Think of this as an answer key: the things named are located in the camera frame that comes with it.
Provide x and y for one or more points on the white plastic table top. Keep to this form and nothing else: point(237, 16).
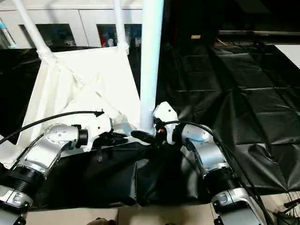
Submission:
point(79, 84)

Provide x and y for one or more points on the white plastic table leg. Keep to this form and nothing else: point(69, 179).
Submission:
point(151, 61)
point(120, 26)
point(33, 28)

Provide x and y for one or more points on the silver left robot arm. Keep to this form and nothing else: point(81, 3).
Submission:
point(42, 154)

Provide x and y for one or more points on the black plastic mat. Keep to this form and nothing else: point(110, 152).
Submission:
point(243, 103)

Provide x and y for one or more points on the small tan tag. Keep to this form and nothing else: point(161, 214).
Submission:
point(196, 36)

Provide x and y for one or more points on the white cabinet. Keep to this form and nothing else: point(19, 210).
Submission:
point(79, 16)

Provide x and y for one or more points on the white flat board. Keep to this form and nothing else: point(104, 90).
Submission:
point(289, 54)

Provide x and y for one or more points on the black metal rail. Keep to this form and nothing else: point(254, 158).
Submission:
point(258, 33)

